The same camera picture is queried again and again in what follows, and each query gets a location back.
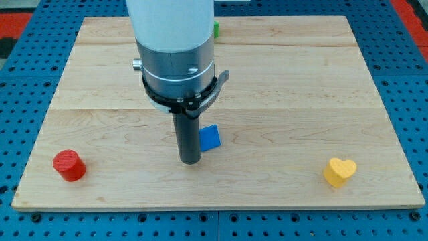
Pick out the blue triangle block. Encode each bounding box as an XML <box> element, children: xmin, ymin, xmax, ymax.
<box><xmin>199</xmin><ymin>125</ymin><xmax>221</xmax><ymax>152</ymax></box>

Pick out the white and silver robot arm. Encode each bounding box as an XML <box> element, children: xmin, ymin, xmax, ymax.
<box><xmin>126</xmin><ymin>0</ymin><xmax>215</xmax><ymax>99</ymax></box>

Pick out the black clamp with lever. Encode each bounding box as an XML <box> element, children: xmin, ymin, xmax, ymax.
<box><xmin>142</xmin><ymin>70</ymin><xmax>230</xmax><ymax>119</ymax></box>

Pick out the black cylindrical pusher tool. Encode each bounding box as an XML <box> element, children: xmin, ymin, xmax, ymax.
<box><xmin>173</xmin><ymin>114</ymin><xmax>201</xmax><ymax>165</ymax></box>

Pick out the wooden board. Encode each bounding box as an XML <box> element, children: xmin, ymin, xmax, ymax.
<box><xmin>12</xmin><ymin>16</ymin><xmax>425</xmax><ymax>212</ymax></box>

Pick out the green block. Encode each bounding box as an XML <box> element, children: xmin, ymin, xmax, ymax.
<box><xmin>213</xmin><ymin>21</ymin><xmax>219</xmax><ymax>38</ymax></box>

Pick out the yellow heart block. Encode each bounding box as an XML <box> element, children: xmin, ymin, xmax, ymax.
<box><xmin>323</xmin><ymin>157</ymin><xmax>357</xmax><ymax>188</ymax></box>

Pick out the red cylinder block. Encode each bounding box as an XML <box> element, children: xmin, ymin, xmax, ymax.
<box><xmin>52</xmin><ymin>149</ymin><xmax>86</xmax><ymax>182</ymax></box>

